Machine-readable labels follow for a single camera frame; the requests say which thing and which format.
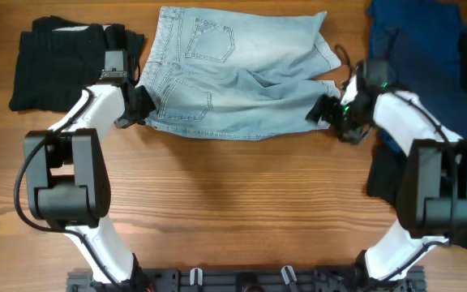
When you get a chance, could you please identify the light blue denim shorts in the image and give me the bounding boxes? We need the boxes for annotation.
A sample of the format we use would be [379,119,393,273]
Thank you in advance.
[139,6,341,140]

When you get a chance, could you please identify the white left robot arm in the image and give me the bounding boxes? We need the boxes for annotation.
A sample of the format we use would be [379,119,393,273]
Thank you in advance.
[14,69,155,291]

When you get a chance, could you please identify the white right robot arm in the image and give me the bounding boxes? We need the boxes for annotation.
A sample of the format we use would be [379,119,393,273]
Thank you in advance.
[306,59,467,288]

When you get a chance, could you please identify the folded black garment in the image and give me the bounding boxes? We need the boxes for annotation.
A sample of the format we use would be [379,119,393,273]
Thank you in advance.
[9,15,145,112]

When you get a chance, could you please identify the dark blue garment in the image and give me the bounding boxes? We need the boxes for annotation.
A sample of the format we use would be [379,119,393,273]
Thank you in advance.
[367,0,467,139]

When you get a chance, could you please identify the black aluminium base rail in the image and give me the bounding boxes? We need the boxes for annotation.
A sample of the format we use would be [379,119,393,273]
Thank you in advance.
[66,265,427,292]

